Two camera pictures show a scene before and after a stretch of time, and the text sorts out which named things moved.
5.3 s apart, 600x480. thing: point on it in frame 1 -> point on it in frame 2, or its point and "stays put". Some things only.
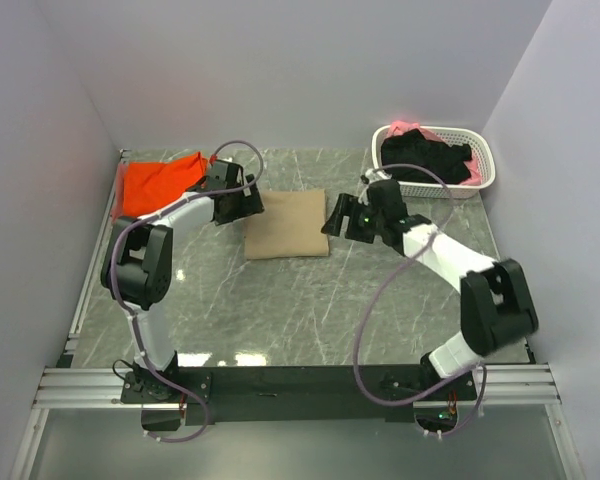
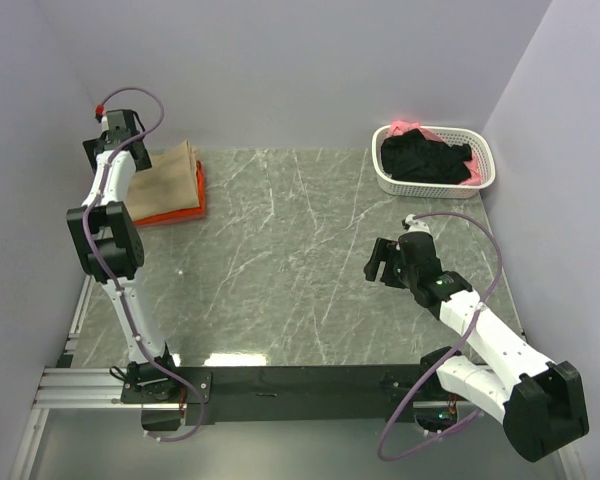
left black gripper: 251,205 -> 92,145
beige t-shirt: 293,224 -> 170,185
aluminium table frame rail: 69,387 stays put
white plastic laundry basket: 482,155 stays put
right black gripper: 349,205 -> 384,250
